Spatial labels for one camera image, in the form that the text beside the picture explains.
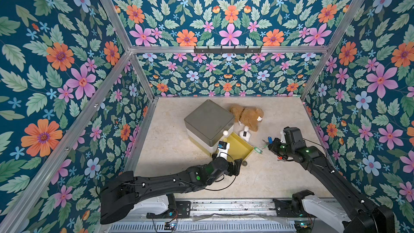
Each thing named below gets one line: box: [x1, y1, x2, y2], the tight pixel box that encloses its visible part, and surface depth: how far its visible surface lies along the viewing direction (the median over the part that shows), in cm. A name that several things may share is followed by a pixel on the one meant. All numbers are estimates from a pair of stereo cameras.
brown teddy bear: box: [229, 103, 265, 133], surface depth 99 cm
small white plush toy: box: [239, 125, 252, 142], surface depth 98 cm
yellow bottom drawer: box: [223, 131, 254, 162], surface depth 95 cm
